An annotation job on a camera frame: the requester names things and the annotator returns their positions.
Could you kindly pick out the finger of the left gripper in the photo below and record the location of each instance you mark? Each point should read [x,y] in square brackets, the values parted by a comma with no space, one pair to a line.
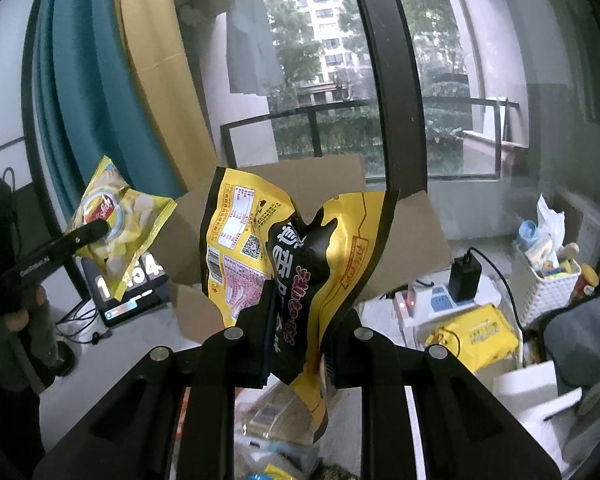
[50,257]

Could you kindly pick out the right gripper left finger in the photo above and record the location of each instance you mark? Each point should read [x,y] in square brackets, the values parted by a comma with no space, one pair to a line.
[172,418]

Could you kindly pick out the yellow wipes pack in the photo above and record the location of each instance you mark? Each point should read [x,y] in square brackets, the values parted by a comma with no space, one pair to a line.
[477,338]

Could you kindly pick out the black power adapter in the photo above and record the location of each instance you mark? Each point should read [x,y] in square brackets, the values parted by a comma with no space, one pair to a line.
[464,278]

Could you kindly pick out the white storage basket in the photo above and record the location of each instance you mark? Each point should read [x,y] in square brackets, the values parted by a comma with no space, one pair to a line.
[535,296]

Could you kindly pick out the white power strip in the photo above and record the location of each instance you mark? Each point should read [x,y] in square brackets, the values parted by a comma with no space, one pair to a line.
[422,304]

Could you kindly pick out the yellow black snack bag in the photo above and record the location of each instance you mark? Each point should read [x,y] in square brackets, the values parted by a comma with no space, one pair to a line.
[252,234]

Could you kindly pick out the yellow curtain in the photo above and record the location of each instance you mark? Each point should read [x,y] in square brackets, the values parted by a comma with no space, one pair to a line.
[153,42]

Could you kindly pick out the tablet showing clock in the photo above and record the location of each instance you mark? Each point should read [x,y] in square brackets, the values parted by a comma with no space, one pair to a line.
[145,291]

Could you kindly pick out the teal curtain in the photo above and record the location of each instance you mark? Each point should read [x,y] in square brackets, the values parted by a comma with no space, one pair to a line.
[88,106]

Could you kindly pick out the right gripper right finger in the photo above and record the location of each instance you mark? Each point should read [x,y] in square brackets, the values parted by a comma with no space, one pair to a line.
[423,412]

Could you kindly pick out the cardboard box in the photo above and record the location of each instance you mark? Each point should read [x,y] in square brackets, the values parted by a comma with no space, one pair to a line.
[416,245]

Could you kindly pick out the yellow chips bag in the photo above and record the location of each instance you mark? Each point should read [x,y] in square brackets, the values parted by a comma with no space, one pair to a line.
[132,221]

